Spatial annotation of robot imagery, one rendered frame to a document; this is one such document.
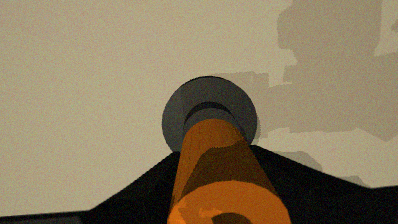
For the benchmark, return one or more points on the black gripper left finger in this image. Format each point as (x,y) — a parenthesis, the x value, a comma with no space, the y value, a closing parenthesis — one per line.
(144,201)

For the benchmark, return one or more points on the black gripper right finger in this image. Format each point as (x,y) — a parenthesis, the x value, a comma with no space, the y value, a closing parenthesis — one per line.
(313,197)

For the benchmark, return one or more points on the orange knob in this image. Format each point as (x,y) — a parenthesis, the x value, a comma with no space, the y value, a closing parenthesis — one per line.
(220,181)

